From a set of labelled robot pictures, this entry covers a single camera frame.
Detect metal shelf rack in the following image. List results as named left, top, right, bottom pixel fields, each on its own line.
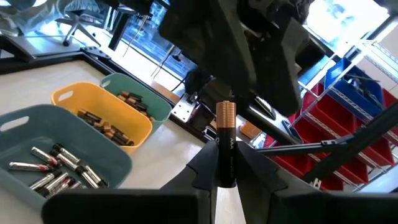
left=292, top=39, right=398, bottom=191

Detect blue plastic storage bins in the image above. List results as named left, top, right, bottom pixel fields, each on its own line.
left=325, top=57, right=385, bottom=118

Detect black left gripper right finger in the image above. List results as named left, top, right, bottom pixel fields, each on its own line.
left=235, top=141, right=398, bottom=224

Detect person's leg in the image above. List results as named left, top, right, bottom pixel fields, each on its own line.
left=0, top=0, right=63, bottom=34

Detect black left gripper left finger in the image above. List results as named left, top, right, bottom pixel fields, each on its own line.
left=41, top=139, right=220, bottom=224

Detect dark teal plastic bin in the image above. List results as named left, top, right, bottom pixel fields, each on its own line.
left=0, top=104, right=133, bottom=212

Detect office chair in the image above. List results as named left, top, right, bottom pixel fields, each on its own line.
left=55, top=0, right=105, bottom=47

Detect red plastic storage bins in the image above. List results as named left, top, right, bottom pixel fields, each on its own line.
left=264, top=82, right=398, bottom=191

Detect silver frame bracket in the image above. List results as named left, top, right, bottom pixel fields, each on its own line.
left=170, top=92, right=199, bottom=123

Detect yellow plastic bin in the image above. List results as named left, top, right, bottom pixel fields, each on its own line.
left=51, top=81, right=154, bottom=155

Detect mint green plastic bin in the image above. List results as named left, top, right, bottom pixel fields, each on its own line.
left=99, top=73, right=173, bottom=133

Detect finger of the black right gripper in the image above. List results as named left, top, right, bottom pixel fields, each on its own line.
left=257, top=17, right=312, bottom=118
left=158, top=0, right=259, bottom=104

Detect black desk leg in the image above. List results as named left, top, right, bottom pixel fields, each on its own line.
left=107, top=9, right=133, bottom=52

